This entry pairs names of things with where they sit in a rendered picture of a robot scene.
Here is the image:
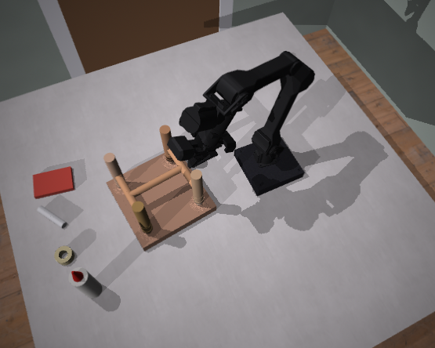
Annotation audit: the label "beige tape roll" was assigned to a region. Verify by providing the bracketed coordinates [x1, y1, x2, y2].
[54, 246, 74, 265]

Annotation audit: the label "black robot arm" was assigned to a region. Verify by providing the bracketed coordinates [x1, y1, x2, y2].
[179, 51, 315, 168]

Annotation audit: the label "flat red rectangular block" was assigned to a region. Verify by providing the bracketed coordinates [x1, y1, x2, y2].
[33, 167, 74, 199]

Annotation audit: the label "brown wooden stool legs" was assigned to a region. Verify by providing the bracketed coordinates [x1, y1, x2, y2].
[103, 125, 204, 234]

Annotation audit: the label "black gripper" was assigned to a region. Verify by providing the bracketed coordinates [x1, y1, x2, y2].
[167, 129, 236, 169]

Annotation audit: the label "white glue bottle with red cap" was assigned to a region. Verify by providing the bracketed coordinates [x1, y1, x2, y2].
[68, 267, 103, 299]

